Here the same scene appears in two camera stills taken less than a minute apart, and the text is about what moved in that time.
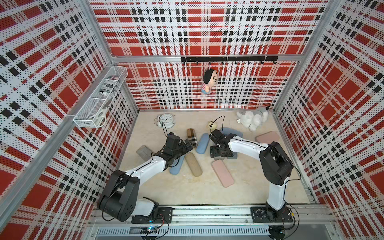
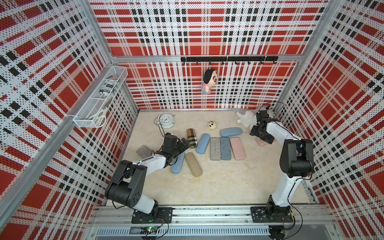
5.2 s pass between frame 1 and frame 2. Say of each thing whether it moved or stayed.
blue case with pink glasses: stayed
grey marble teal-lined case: stayed
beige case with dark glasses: stayed
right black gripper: moved
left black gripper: stayed
